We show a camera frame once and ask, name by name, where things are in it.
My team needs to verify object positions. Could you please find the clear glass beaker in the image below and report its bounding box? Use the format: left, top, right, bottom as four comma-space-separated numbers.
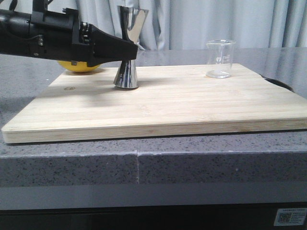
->
206, 39, 236, 79

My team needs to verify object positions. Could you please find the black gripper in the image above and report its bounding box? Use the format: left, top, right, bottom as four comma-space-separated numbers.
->
0, 0, 138, 67

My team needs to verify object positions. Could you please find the black cutting board handle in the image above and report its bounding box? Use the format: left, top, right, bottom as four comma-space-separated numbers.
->
261, 75, 294, 92

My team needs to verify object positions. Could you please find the steel double jigger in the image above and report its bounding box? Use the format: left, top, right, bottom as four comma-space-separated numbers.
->
114, 6, 149, 90

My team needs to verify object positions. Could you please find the grey curtain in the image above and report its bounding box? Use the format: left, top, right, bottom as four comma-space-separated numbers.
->
49, 0, 307, 50

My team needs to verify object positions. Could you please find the wooden cutting board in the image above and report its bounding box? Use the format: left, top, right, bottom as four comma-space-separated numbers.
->
2, 64, 307, 143

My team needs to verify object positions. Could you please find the white QR code sticker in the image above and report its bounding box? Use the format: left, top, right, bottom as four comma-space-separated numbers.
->
273, 208, 307, 227

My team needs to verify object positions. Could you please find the yellow lemon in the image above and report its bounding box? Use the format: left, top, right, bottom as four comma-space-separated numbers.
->
57, 61, 100, 73

